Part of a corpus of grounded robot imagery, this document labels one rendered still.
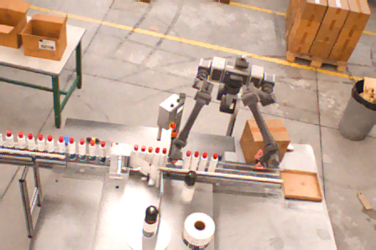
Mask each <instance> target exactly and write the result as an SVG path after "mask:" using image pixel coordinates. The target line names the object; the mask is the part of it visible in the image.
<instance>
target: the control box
mask: <svg viewBox="0 0 376 250"><path fill-rule="evenodd" d="M178 98H179V96H177V95H176V94H173V95H172V96H170V97H169V98H168V99H167V100H165V102H163V103H161V104H160V105H159V112H158V121H157V125H159V126H160V127H162V128H164V129H165V130H169V129H170V128H171V126H170V125H171V124H176V123H177V122H179V121H180V120H181V116H182V114H181V115H180V116H179V117H177V118H176V119H175V116H176V115H177V114H176V109H177V108H178V107H179V106H180V105H182V104H183V103H184V104H185V101H184V100H183V99H181V100H180V102H179V103H178V102H176V100H177V99H178ZM171 103H174V107H170V104H171Z"/></svg>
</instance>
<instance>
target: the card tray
mask: <svg viewBox="0 0 376 250"><path fill-rule="evenodd" d="M279 174H280V178H281V179H282V180H283V183H282V188H283V192H284V198H296V199H302V200H314V201H322V199H323V196H322V191H321V186H320V181H319V180H318V174H317V172H311V171H306V170H295V169H284V171H280V172H279Z"/></svg>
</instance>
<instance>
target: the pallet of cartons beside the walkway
mask: <svg viewBox="0 0 376 250"><path fill-rule="evenodd" d="M370 15H371V13H370V10H369V8H368V3H367V0H290V4H289V6H288V7H287V11H286V13H285V47H286V53H287V55H286V61H289V62H292V63H294V60H295V57H297V58H302V59H306V60H309V63H310V66H311V67H316V68H320V67H321V65H322V63H328V64H332V65H336V69H337V72H342V73H343V72H344V71H345V69H346V65H347V61H348V60H349V58H350V56H351V55H352V53H353V50H354V49H355V47H356V46H357V43H358V40H359V39H360V38H361V35H362V33H363V31H364V28H365V27H366V24H367V22H368V20H369V18H370Z"/></svg>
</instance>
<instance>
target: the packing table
mask: <svg viewBox="0 0 376 250"><path fill-rule="evenodd" d="M85 32H86V29H84V28H80V27H75V26H72V25H66V41H67V46H66V49H65V52H64V54H63V56H62V58H61V60H60V61H57V60H47V59H43V58H35V57H32V56H27V55H24V47H23V44H21V46H20V47H19V49H14V48H10V47H4V46H1V45H0V65H4V66H10V67H13V68H15V69H20V70H28V71H30V72H35V73H39V74H44V75H47V76H52V88H49V87H46V86H39V85H34V84H31V83H25V82H22V81H15V80H9V79H7V78H2V77H0V81H4V82H7V83H12V84H14V85H21V86H28V87H31V88H34V89H40V90H41V91H49V92H53V98H54V114H55V126H56V128H60V125H61V112H62V111H63V108H64V106H65V104H66V102H67V101H68V100H69V97H70V96H71V94H72V92H73V91H74V88H75V87H76V86H77V89H81V85H82V73H81V39H82V38H83V36H84V34H85ZM74 50H75V51H76V79H75V80H74V82H73V83H72V86H71V87H70V90H69V91H60V83H59V76H60V74H61V72H62V71H63V69H64V68H65V65H66V63H67V62H68V61H69V59H70V58H71V56H72V54H73V53H74ZM60 94H63V95H65V99H64V100H63V102H62V103H61V104H60Z"/></svg>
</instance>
